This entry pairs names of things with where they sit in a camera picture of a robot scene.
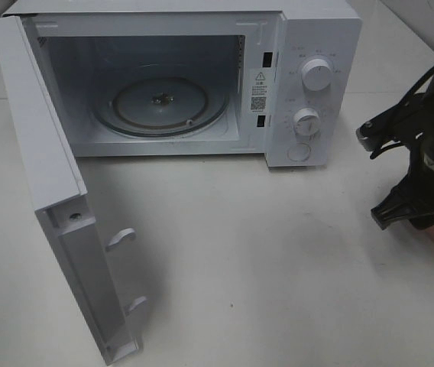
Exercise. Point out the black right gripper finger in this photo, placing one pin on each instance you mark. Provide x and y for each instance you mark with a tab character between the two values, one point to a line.
402	204

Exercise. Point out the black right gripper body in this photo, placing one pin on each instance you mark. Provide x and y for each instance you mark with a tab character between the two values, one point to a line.
418	191

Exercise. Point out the round white door button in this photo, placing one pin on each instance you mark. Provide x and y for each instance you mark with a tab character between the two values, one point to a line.
299	152

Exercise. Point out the white timer knob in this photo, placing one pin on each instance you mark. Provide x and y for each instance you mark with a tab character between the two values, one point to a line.
306	122

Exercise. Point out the white microwave door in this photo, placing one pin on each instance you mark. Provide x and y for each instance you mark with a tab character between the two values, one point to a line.
58	192

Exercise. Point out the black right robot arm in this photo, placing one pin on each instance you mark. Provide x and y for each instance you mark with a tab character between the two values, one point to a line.
429	123

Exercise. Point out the upper white power knob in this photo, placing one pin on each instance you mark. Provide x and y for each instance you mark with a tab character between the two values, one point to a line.
316	73

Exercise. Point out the white microwave oven body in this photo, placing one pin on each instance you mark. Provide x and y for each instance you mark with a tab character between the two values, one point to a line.
85	37

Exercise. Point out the white warning label sticker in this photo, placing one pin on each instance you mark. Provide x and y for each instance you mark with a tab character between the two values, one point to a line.
260	82

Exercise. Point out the glass microwave turntable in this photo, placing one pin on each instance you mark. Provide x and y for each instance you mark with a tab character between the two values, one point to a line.
159	100

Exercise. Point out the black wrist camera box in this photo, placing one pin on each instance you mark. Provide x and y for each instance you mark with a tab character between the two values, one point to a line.
395	127

